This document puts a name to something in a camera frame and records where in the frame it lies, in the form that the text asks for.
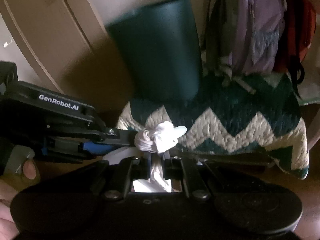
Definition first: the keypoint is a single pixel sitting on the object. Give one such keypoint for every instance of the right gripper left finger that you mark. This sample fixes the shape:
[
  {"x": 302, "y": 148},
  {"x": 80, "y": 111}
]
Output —
[{"x": 137, "y": 168}]

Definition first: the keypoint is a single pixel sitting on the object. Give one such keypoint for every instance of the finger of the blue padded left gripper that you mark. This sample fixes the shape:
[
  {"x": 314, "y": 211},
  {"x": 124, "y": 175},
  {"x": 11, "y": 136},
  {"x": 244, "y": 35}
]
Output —
[{"x": 98, "y": 149}]

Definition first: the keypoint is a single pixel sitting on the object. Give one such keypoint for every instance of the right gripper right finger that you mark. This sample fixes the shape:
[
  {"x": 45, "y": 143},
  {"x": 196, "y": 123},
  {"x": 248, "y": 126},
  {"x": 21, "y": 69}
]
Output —
[{"x": 173, "y": 170}]

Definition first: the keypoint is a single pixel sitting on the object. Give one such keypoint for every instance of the white knotted plastic bag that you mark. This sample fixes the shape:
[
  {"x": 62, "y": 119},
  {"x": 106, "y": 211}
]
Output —
[{"x": 157, "y": 142}]

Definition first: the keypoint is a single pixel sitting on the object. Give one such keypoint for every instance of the dark teal trash bin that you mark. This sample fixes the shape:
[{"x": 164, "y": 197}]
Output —
[{"x": 159, "y": 45}]

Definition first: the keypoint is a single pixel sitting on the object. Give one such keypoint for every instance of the zigzag quilted blanket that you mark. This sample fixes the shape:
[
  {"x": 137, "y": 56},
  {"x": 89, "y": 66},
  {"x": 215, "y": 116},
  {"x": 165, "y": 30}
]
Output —
[{"x": 249, "y": 114}]

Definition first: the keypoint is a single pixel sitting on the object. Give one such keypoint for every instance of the beige wooden door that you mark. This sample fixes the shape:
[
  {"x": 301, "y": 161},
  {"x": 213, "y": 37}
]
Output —
[{"x": 64, "y": 42}]

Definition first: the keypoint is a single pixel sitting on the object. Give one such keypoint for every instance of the purple grey backpack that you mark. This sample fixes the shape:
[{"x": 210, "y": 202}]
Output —
[{"x": 241, "y": 37}]

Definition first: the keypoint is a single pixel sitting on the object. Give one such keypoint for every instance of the red black backpack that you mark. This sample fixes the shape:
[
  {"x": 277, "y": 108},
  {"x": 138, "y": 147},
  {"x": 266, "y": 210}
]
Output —
[{"x": 296, "y": 38}]

